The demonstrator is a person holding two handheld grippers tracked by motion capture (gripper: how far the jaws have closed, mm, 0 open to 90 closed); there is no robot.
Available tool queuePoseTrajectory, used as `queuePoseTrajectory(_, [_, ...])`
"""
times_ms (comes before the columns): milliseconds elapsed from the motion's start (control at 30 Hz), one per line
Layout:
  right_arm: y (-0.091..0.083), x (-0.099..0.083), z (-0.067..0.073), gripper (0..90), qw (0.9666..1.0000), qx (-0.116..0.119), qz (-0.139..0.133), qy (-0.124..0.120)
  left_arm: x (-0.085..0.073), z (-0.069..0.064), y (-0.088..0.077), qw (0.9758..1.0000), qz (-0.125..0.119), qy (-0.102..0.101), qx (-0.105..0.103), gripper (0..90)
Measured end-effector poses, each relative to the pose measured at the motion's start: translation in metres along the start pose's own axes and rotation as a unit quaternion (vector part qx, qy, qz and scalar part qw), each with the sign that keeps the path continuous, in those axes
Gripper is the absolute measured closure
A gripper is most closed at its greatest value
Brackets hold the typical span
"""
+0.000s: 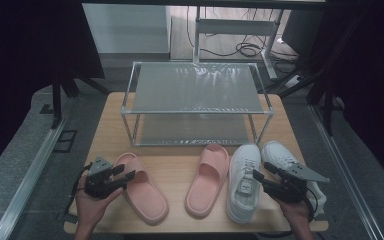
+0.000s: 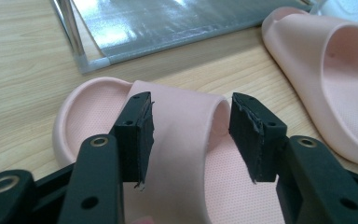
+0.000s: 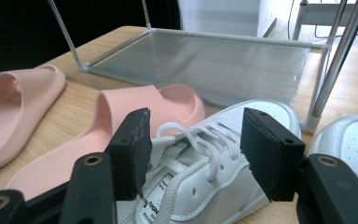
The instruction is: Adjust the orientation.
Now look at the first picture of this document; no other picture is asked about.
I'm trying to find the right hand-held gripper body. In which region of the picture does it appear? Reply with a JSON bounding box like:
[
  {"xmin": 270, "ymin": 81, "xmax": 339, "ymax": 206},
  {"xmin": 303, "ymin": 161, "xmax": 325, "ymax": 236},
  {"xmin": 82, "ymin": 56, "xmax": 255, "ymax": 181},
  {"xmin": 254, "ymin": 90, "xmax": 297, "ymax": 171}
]
[{"xmin": 263, "ymin": 163, "xmax": 331, "ymax": 204}]

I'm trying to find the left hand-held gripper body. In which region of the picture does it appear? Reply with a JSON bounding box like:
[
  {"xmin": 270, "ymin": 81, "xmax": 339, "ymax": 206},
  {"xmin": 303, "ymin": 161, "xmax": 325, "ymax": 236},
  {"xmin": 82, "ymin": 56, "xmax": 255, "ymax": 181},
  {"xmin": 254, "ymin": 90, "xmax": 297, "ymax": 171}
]
[{"xmin": 84, "ymin": 155, "xmax": 123, "ymax": 200}]

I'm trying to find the pink slipper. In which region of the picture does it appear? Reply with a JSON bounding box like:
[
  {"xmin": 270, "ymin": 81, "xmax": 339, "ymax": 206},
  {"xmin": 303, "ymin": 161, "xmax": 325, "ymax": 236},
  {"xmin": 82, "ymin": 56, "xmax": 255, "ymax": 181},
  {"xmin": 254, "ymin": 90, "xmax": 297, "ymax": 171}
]
[
  {"xmin": 184, "ymin": 143, "xmax": 231, "ymax": 220},
  {"xmin": 112, "ymin": 152, "xmax": 170, "ymax": 226}
]

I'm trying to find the white sneaker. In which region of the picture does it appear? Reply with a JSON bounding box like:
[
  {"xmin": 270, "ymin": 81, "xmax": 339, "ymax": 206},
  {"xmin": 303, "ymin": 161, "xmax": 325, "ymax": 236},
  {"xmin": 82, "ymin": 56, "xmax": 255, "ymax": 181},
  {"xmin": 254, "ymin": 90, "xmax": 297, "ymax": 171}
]
[
  {"xmin": 226, "ymin": 143, "xmax": 263, "ymax": 225},
  {"xmin": 260, "ymin": 140, "xmax": 328, "ymax": 220}
]

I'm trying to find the two-tier metal shoe rack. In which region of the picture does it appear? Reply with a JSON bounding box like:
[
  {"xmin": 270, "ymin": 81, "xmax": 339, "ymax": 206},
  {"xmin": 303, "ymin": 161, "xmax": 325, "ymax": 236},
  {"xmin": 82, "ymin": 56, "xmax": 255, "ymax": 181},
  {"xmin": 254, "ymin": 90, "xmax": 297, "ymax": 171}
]
[{"xmin": 120, "ymin": 60, "xmax": 275, "ymax": 148}]

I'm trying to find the person's right hand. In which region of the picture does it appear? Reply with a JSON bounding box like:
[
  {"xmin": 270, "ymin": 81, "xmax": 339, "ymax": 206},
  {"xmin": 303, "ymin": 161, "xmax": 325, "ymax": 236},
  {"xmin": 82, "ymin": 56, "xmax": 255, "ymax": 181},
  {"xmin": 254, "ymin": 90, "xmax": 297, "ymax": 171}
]
[{"xmin": 274, "ymin": 198, "xmax": 311, "ymax": 231}]

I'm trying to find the person's left hand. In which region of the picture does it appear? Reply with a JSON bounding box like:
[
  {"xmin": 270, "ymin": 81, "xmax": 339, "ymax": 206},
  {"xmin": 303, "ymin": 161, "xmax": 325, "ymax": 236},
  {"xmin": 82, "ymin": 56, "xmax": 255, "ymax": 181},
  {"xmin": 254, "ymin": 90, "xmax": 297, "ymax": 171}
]
[{"xmin": 74, "ymin": 188, "xmax": 124, "ymax": 231}]

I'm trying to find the black metal stand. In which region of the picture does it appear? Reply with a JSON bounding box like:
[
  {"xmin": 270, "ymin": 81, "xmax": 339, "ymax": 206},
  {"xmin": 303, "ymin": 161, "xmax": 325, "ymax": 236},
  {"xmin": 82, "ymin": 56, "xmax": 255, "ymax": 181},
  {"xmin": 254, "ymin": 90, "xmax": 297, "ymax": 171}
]
[
  {"xmin": 39, "ymin": 74, "xmax": 111, "ymax": 130},
  {"xmin": 264, "ymin": 13, "xmax": 364, "ymax": 136}
]

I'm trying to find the white power strip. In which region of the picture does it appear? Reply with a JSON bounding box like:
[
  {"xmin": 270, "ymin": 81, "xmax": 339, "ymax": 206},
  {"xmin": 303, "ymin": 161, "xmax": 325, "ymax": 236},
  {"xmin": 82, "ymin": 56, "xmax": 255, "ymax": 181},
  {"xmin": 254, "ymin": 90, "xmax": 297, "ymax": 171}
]
[{"xmin": 284, "ymin": 74, "xmax": 303, "ymax": 89}]

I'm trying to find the dark curtain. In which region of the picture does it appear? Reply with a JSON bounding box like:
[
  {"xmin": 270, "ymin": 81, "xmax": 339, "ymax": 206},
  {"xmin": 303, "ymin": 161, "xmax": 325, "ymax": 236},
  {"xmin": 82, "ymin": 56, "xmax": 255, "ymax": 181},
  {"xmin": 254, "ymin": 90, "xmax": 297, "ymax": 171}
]
[
  {"xmin": 308, "ymin": 0, "xmax": 384, "ymax": 193},
  {"xmin": 0, "ymin": 0, "xmax": 106, "ymax": 183}
]

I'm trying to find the dark box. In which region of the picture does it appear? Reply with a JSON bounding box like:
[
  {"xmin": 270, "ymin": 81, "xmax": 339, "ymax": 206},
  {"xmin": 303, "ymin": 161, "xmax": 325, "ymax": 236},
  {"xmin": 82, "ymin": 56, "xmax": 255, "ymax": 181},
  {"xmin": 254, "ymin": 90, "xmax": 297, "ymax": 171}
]
[{"xmin": 281, "ymin": 9, "xmax": 326, "ymax": 58}]

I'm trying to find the white cabinet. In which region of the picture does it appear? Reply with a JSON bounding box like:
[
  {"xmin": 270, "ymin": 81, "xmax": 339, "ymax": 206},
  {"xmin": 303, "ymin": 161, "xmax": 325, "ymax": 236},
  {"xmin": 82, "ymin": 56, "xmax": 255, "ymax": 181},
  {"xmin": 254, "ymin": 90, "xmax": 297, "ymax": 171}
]
[{"xmin": 82, "ymin": 3, "xmax": 172, "ymax": 56}]

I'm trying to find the right hand-held gripper cable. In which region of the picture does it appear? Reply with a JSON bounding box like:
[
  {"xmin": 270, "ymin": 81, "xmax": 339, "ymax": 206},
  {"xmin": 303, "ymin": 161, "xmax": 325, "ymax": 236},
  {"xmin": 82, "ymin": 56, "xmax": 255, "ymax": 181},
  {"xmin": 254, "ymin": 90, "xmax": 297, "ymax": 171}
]
[{"xmin": 256, "ymin": 187, "xmax": 318, "ymax": 240}]

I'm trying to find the aluminium floor rail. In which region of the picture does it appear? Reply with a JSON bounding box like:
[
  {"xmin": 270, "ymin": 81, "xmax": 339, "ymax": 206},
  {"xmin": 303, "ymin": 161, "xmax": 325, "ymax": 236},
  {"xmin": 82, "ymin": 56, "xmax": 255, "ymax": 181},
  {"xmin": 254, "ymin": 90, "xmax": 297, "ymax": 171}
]
[
  {"xmin": 308, "ymin": 104, "xmax": 384, "ymax": 240},
  {"xmin": 0, "ymin": 116, "xmax": 68, "ymax": 240}
]

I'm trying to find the black floor cable bundle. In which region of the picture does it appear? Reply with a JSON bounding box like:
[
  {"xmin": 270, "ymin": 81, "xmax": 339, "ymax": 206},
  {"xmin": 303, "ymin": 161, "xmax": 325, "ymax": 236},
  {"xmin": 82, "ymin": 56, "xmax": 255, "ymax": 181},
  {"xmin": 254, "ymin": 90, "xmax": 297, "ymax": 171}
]
[{"xmin": 186, "ymin": 6, "xmax": 301, "ymax": 63}]

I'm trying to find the white metal desk frame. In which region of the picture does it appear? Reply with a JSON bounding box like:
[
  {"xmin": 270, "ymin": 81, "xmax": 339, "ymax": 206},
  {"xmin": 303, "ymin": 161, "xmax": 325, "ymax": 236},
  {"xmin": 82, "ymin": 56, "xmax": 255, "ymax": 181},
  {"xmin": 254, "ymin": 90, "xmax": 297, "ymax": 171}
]
[{"xmin": 192, "ymin": 6, "xmax": 285, "ymax": 81}]

